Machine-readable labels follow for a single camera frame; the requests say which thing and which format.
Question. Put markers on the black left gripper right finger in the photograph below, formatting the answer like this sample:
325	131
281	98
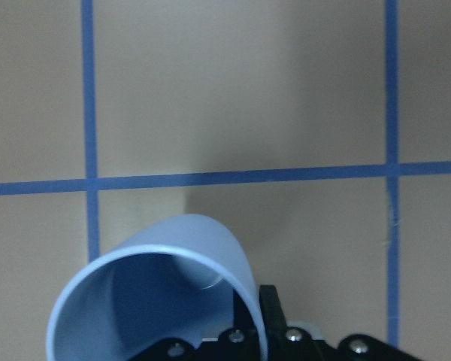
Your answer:
287	342

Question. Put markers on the blue cup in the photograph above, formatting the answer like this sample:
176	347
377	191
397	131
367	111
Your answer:
176	279

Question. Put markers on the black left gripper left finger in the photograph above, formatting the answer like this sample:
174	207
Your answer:
240	342

